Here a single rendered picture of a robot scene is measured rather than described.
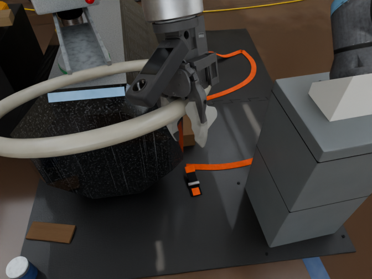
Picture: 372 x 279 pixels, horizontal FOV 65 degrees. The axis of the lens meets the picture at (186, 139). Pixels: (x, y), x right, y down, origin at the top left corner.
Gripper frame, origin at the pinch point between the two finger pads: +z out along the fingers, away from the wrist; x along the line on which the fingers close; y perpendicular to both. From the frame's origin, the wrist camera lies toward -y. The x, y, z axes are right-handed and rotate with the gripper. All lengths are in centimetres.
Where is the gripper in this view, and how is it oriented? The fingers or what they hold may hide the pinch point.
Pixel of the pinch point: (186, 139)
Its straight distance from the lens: 52.9
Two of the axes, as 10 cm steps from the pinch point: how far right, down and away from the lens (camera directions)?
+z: 1.5, 8.7, 4.6
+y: 6.2, -4.5, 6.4
